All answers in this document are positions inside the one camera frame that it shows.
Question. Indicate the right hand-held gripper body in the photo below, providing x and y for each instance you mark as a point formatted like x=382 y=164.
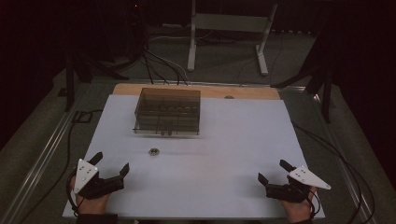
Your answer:
x=289 y=191

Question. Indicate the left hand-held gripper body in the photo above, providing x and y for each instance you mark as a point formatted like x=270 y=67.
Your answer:
x=93 y=185

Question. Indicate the person's left hand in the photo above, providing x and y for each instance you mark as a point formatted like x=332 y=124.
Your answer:
x=90 y=206

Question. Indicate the person's right hand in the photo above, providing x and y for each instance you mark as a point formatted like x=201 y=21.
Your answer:
x=299 y=211

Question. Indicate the black floor socket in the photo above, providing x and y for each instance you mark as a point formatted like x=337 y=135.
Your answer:
x=82 y=116

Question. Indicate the white work board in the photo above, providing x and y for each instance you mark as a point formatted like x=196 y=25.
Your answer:
x=205 y=168

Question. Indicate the smoky transparent drawer box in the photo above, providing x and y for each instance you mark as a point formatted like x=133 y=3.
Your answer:
x=168 y=111

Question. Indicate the black tripod stand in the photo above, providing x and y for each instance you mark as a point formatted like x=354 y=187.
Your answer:
x=325 y=84
x=70 y=81

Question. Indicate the white metal stand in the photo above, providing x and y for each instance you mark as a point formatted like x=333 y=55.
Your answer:
x=229 y=22

